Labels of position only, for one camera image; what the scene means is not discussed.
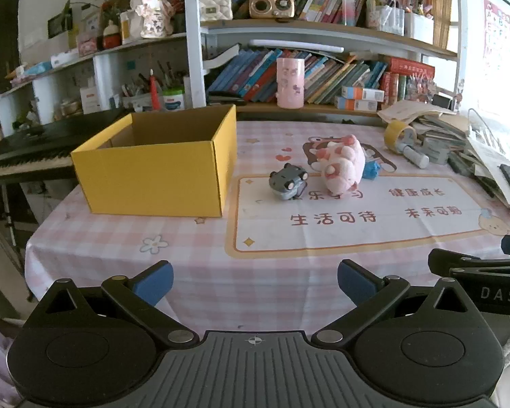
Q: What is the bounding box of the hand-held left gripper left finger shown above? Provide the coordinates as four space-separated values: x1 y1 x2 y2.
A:
23 260 200 348

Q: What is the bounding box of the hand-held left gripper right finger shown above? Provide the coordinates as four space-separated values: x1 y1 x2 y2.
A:
311 259 494 348

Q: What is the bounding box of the yellow cardboard box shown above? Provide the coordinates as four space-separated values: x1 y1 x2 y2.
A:
70 104 238 218

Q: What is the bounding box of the small white bottle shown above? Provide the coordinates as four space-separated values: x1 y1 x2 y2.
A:
397 144 431 168

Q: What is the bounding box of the small blue toy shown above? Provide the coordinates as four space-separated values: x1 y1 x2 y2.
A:
362 158 381 180

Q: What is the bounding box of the pink plush toy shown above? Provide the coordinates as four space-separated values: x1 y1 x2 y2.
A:
314 134 366 194

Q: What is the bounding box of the grey toy car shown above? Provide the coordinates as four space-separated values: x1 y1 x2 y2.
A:
269 162 310 201

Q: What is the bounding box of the yellow tape roll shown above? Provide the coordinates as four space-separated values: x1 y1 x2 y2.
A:
384 120 418 154

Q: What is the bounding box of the desktop with pink checked tablecloth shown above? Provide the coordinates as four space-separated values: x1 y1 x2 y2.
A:
24 119 510 328

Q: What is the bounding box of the small grey box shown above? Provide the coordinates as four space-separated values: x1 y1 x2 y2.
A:
421 136 451 165

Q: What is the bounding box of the pile of papers and books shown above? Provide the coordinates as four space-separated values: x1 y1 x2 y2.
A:
378 101 510 226

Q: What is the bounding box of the small black clock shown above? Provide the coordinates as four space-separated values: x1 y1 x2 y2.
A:
431 93 456 112

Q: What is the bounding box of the black piano stand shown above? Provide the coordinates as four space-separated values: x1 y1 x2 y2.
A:
0 177 32 300

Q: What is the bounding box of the orange white small box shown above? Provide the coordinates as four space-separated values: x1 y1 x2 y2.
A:
342 86 385 103
335 97 381 112

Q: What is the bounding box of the pen holder with pens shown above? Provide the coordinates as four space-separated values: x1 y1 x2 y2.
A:
121 62 183 112

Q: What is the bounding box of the black electric piano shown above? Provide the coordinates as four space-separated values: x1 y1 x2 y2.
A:
0 108 130 179

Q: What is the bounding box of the white jar with green lid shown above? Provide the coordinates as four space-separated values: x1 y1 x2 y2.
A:
160 87 185 111

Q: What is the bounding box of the red tube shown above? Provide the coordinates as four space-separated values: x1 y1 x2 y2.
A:
150 69 161 111

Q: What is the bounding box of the white box with orange label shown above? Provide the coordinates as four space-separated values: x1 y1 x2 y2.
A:
80 87 100 114

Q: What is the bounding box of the pink printed tumbler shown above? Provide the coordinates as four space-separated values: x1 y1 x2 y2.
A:
276 58 305 109

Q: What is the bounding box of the white curved side shelf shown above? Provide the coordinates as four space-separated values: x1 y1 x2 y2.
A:
0 32 188 126

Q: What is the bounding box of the row of leaning books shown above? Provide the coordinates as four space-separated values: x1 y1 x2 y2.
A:
206 47 392 105

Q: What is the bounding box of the white desk organiser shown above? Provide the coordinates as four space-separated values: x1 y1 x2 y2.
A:
404 11 435 45

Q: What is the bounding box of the white bookshelf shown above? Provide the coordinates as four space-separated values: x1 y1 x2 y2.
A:
183 0 464 120

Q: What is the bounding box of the white tissue box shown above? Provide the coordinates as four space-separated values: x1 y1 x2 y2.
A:
51 49 80 69

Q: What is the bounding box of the blue tissue pack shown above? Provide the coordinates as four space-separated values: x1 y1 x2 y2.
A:
8 62 54 82

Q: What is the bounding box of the white quilted pearl handbag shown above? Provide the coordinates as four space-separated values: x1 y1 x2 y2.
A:
198 0 234 21

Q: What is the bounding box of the rose gold retro speaker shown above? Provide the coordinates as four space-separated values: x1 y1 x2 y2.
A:
249 0 297 21

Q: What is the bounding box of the pink wall poster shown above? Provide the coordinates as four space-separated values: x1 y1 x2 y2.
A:
482 0 510 94

